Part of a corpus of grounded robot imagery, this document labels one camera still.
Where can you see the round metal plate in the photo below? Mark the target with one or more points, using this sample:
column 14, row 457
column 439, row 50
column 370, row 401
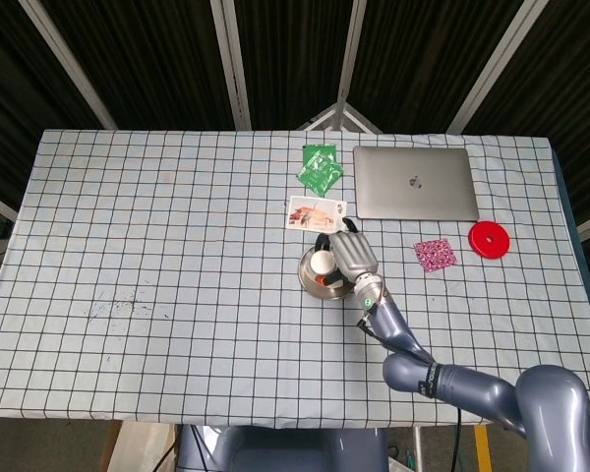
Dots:
column 327, row 292

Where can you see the beige cardboard box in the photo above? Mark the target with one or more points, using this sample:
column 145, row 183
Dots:
column 137, row 447

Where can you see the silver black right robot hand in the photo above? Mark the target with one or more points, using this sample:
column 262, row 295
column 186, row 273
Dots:
column 354, row 255

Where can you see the green foil packet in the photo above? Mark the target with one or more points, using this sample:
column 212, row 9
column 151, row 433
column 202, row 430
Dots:
column 319, row 174
column 311, row 151

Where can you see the white metal frame post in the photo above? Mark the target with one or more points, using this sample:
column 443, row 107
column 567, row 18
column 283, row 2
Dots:
column 350, row 54
column 494, row 66
column 69, row 64
column 232, row 64

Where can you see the thin metal table leg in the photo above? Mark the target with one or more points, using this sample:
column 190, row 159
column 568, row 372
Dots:
column 418, row 450

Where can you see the light blue checkered tablecloth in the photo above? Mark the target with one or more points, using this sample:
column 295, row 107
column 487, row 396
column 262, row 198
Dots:
column 177, row 270

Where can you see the postcard with palace picture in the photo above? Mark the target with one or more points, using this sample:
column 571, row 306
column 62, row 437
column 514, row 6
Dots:
column 317, row 216

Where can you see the pink patterned square packet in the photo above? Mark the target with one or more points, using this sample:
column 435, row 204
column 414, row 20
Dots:
column 435, row 254

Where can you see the red round disc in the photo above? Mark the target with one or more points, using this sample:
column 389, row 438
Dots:
column 482, row 246

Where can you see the white triangular frame brace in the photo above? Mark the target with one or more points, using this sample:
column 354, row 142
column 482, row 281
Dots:
column 341, row 115

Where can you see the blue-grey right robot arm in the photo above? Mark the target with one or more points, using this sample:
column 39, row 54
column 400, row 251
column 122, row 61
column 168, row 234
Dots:
column 472, row 388

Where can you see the dark blue table skirt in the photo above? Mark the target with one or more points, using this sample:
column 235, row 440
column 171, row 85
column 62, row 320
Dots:
column 582, row 265

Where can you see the white paper cup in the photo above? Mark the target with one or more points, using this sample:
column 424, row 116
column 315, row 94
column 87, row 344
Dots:
column 322, row 263

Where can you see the grey closed laptop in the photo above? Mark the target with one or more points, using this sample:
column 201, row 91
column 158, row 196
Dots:
column 415, row 196

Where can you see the blue-grey robot torso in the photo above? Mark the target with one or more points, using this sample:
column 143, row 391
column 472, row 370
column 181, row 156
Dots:
column 285, row 450

